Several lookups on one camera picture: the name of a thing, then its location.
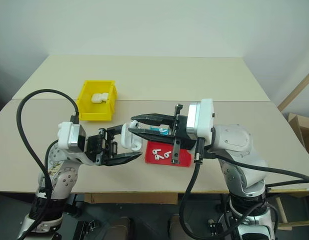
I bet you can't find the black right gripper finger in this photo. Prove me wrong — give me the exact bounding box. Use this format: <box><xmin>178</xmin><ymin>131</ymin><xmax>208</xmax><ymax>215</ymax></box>
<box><xmin>130</xmin><ymin>112</ymin><xmax>176</xmax><ymax>125</ymax></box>
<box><xmin>127</xmin><ymin>127</ymin><xmax>175</xmax><ymax>146</ymax></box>

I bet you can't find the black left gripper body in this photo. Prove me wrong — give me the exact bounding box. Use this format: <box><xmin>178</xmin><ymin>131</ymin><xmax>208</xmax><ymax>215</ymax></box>
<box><xmin>83</xmin><ymin>127</ymin><xmax>119</xmax><ymax>166</ymax></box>

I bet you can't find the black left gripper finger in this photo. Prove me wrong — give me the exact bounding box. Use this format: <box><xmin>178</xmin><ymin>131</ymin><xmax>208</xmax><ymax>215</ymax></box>
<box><xmin>106</xmin><ymin>122</ymin><xmax>131</xmax><ymax>137</ymax></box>
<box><xmin>103</xmin><ymin>151</ymin><xmax>143</xmax><ymax>167</ymax></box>

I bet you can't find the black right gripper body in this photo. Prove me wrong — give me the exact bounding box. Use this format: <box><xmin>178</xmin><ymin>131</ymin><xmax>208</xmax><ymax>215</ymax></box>
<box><xmin>170</xmin><ymin>103</ymin><xmax>196</xmax><ymax>165</ymax></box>

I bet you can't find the white earbud case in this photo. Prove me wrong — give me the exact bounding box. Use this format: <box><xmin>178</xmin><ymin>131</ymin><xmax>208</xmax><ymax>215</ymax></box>
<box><xmin>120</xmin><ymin>122</ymin><xmax>143</xmax><ymax>152</ymax></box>
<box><xmin>91</xmin><ymin>92</ymin><xmax>109</xmax><ymax>104</ymax></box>

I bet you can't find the yellow plastic bin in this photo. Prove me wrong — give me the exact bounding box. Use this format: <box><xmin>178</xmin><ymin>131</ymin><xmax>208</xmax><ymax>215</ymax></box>
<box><xmin>76</xmin><ymin>79</ymin><xmax>119</xmax><ymax>122</ymax></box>

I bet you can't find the closed white earbud case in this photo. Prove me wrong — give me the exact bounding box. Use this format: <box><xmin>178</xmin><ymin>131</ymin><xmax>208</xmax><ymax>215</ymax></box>
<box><xmin>91</xmin><ymin>92</ymin><xmax>109</xmax><ymax>104</ymax></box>

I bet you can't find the red flat tray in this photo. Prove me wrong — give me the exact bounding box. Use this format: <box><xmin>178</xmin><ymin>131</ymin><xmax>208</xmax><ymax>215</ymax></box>
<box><xmin>144</xmin><ymin>140</ymin><xmax>194</xmax><ymax>167</ymax></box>

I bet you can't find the light wooden beam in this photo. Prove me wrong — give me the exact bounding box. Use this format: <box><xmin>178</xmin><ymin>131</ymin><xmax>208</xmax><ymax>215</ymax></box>
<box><xmin>277</xmin><ymin>69</ymin><xmax>309</xmax><ymax>112</ymax></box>

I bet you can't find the brown cardboard box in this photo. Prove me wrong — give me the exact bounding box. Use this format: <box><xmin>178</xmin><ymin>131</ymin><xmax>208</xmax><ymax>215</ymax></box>
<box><xmin>287</xmin><ymin>112</ymin><xmax>309</xmax><ymax>164</ymax></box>

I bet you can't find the light wooden stick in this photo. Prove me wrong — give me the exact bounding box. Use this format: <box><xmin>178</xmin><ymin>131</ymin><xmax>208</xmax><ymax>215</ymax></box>
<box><xmin>275</xmin><ymin>196</ymin><xmax>293</xmax><ymax>231</ymax></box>

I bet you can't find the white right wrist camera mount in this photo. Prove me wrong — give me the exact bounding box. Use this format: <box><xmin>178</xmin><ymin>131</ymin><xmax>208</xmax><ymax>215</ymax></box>
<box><xmin>186</xmin><ymin>98</ymin><xmax>216</xmax><ymax>146</ymax></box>

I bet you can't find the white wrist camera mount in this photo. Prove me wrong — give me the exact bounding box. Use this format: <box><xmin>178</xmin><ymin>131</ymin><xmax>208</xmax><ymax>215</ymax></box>
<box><xmin>57</xmin><ymin>121</ymin><xmax>87</xmax><ymax>154</ymax></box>
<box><xmin>186</xmin><ymin>98</ymin><xmax>216</xmax><ymax>146</ymax></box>

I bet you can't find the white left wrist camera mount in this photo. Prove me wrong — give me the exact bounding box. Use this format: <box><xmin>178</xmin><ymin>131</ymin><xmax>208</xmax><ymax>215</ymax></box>
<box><xmin>57</xmin><ymin>121</ymin><xmax>87</xmax><ymax>154</ymax></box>

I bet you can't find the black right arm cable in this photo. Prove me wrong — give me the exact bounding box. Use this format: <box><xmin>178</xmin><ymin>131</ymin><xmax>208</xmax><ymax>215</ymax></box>
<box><xmin>177</xmin><ymin>136</ymin><xmax>309</xmax><ymax>240</ymax></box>

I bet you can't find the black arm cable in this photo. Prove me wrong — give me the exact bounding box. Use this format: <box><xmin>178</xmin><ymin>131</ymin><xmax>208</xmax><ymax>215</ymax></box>
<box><xmin>177</xmin><ymin>136</ymin><xmax>309</xmax><ymax>240</ymax></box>
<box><xmin>16</xmin><ymin>88</ymin><xmax>81</xmax><ymax>240</ymax></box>

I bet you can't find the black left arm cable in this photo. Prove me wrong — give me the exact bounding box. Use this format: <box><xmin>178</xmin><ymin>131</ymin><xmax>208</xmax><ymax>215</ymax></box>
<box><xmin>16</xmin><ymin>88</ymin><xmax>81</xmax><ymax>240</ymax></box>

